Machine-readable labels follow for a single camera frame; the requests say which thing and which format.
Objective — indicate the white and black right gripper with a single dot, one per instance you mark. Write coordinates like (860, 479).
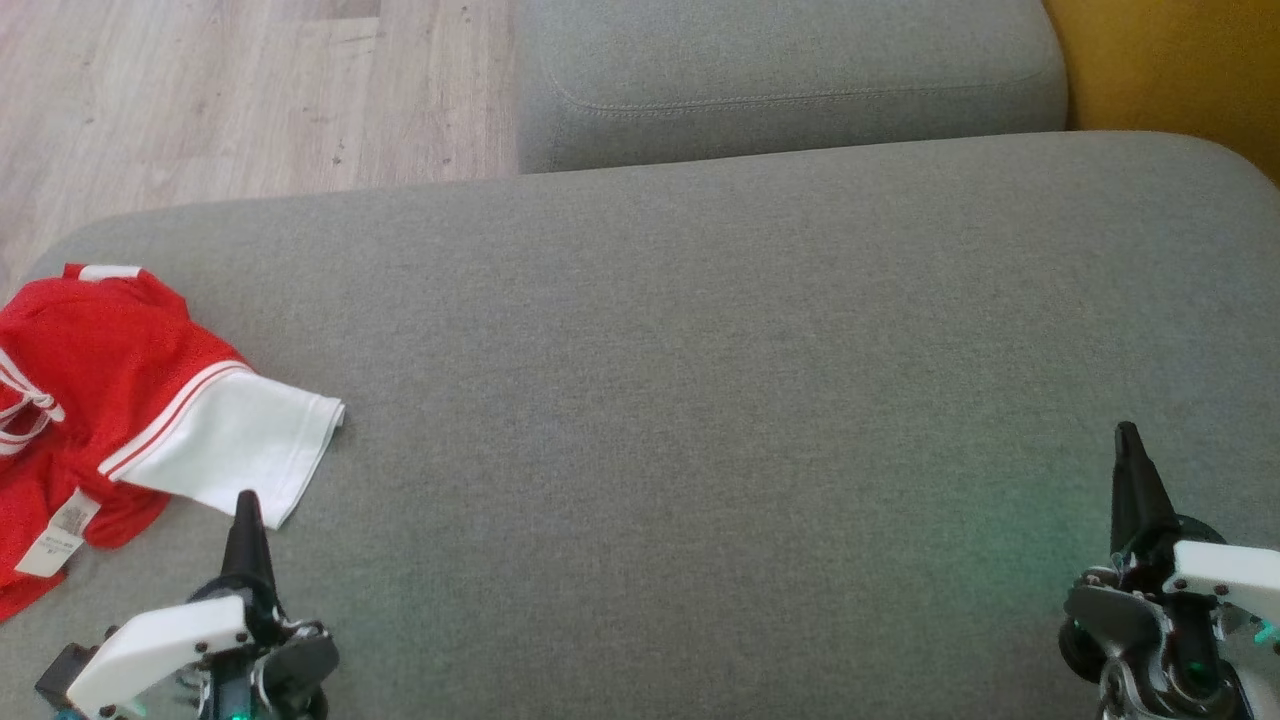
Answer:
(1210, 580)

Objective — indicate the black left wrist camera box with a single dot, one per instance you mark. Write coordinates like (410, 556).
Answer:
(65, 672)

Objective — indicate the red jersey with white sleeves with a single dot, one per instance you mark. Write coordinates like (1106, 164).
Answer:
(240, 440)

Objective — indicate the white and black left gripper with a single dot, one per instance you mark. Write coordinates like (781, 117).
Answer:
(160, 645)

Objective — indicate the small grey sofa cushion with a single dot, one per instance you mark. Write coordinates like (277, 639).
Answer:
(800, 60)

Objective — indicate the large grey sofa seat cushion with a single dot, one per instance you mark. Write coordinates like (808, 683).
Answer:
(700, 400)

